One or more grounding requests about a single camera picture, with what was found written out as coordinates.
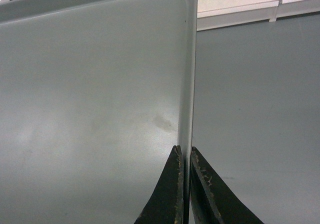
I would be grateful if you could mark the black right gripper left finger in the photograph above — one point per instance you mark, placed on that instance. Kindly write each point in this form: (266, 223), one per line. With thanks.
(166, 204)

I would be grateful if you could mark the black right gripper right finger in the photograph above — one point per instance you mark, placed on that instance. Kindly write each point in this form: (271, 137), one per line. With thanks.
(212, 201)

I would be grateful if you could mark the grey-silver rectangular tray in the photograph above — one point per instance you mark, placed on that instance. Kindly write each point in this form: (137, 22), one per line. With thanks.
(94, 94)

